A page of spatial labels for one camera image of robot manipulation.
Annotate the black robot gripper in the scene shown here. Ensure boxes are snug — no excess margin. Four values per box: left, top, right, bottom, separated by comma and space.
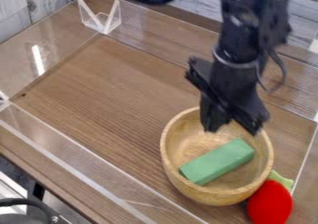
184, 47, 271, 137

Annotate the green rectangular block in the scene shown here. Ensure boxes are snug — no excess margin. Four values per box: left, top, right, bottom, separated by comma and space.
179, 138, 255, 186

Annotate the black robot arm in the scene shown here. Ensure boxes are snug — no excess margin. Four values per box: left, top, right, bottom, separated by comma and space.
185, 0, 291, 135

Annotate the red plush strawberry toy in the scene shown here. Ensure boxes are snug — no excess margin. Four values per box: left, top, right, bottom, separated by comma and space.
247, 170, 293, 224

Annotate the clear acrylic tray wall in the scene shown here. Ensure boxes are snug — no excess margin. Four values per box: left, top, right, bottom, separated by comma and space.
0, 91, 207, 224

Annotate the clear acrylic corner bracket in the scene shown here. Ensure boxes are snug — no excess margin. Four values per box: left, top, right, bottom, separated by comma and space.
77, 0, 121, 34

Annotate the black cable on floor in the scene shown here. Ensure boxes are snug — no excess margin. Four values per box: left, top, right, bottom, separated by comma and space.
0, 198, 60, 224

